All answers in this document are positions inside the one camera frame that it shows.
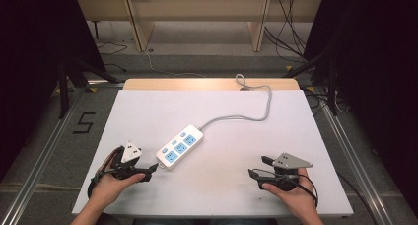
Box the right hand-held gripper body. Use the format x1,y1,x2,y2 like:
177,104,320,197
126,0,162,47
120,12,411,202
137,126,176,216
259,152,314,192

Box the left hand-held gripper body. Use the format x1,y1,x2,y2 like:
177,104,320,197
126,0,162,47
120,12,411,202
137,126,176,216
109,140,145,182

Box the white power strip blue sockets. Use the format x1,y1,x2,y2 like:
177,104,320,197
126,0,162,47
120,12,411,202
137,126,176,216
155,124,205,171

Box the person's right hand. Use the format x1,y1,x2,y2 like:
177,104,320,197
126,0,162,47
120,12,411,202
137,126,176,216
261,167,318,218

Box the person's left hand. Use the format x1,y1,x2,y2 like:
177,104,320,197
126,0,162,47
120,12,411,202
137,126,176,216
88,167,147,209

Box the white board table cover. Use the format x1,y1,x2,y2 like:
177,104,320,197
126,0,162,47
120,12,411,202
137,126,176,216
71,89,355,219

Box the black stand legs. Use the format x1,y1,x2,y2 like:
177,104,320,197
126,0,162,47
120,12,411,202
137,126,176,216
57,57,120,120
281,48,340,116

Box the wooden bench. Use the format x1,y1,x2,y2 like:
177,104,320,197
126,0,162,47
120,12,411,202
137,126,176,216
75,0,324,53

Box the grey power strip cable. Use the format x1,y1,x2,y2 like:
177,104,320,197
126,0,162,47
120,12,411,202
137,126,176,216
198,73,274,131

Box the aluminium floor rail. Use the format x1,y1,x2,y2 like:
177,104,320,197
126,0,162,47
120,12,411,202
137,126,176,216
316,100,395,225
0,90,87,225

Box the white floor cable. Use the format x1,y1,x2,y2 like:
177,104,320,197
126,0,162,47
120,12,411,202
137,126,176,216
144,48,206,79

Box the thin black floor cable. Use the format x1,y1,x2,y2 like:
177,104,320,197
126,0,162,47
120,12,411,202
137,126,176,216
96,40,128,73

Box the black floor cable bundle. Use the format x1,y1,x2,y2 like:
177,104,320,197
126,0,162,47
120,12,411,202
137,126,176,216
263,0,310,63

